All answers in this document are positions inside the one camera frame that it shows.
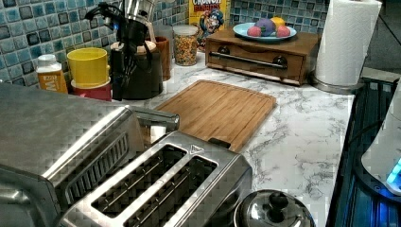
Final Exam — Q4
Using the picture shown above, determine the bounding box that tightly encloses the Cap'n Crunch cereal box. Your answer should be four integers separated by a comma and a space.
188, 0, 231, 52

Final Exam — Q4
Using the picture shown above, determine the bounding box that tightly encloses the white paper towel roll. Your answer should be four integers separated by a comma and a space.
315, 0, 382, 86

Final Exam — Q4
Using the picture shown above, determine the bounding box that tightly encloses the yellow cup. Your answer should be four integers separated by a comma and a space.
67, 47, 109, 88

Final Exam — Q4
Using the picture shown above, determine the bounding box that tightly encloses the right pink toy fruit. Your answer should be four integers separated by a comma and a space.
276, 26, 290, 38

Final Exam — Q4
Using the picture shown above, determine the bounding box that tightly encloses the pink toy fruit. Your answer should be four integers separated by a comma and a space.
276, 26, 290, 38
247, 26, 262, 37

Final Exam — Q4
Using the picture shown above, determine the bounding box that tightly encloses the red cup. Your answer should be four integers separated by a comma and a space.
71, 79, 112, 101

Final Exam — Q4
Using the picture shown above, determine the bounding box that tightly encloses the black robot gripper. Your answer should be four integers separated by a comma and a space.
111, 19, 147, 101

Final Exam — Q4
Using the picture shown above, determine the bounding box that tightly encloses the silver two-slot toaster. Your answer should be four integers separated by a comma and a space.
61, 131, 253, 227

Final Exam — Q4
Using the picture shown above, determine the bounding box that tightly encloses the bamboo cutting board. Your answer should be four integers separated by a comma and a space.
157, 79, 276, 152

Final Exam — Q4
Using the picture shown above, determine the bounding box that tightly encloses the purple toy fruit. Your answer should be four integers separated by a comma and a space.
254, 18, 275, 37

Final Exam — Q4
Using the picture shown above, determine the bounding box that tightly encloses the light blue plate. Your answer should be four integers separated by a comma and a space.
233, 23, 297, 43

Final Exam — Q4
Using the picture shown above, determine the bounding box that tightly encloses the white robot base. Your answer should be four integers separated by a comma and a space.
361, 82, 401, 196

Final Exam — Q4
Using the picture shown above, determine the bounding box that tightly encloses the wooden toy oven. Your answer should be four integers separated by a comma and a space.
205, 29, 321, 86

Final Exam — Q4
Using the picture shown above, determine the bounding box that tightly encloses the brown ceramic cup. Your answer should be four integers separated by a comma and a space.
155, 36, 171, 81

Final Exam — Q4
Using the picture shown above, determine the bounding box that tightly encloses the dark round pot lid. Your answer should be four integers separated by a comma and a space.
234, 189, 316, 227

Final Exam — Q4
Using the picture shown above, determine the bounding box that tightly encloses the black canister wooden lid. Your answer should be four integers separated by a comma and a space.
111, 41, 163, 100

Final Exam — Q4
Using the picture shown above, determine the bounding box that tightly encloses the silver toaster oven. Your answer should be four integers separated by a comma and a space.
0, 83, 180, 227

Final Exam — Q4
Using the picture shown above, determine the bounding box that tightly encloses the left pink toy fruit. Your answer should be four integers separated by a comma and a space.
247, 26, 262, 37

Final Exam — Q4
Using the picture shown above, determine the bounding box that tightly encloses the glass jar of cereal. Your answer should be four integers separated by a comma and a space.
173, 25, 198, 66

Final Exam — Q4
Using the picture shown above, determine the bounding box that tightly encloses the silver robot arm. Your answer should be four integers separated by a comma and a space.
111, 0, 160, 101

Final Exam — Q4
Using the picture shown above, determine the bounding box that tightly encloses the steel paper towel base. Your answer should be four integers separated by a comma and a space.
307, 75, 364, 95

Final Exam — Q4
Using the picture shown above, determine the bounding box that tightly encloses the orange seasoning bottle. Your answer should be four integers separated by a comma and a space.
36, 54, 68, 94

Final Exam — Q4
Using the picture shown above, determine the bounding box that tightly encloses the yellow toy fruit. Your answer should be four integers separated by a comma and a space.
271, 17, 286, 27

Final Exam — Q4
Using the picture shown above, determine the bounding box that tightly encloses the black cable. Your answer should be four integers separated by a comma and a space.
84, 2, 124, 23

